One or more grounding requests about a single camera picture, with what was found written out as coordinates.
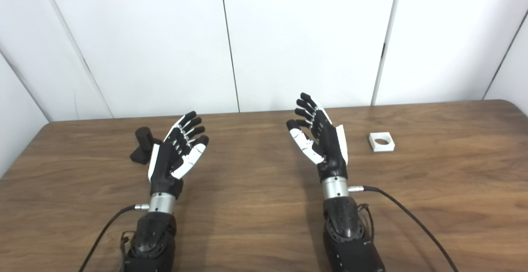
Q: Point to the black peg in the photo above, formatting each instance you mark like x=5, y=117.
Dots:
x=144, y=138

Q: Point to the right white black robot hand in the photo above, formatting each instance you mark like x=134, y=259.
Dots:
x=332, y=152

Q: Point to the white square piece with hole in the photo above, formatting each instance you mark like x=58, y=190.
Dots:
x=373, y=145

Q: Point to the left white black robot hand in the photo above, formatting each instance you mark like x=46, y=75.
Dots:
x=165, y=164

